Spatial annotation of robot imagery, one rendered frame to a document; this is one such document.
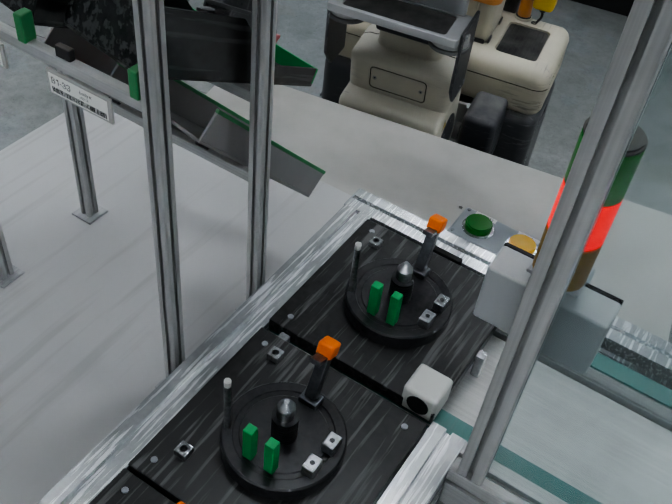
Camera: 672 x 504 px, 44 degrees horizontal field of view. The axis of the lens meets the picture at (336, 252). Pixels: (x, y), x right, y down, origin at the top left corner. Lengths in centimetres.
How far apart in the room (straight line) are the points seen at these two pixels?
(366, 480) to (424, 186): 66
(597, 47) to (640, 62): 321
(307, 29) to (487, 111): 178
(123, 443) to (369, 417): 28
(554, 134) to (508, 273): 242
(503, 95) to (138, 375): 114
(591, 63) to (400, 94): 202
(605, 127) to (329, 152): 91
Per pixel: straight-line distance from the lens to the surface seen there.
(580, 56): 370
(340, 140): 152
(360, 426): 97
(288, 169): 112
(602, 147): 64
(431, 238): 108
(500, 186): 149
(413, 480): 96
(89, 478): 96
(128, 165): 145
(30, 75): 328
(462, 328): 109
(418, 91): 171
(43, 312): 124
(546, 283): 73
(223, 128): 98
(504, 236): 124
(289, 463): 92
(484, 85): 196
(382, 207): 124
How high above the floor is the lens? 178
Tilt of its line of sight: 45 degrees down
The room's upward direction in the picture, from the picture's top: 7 degrees clockwise
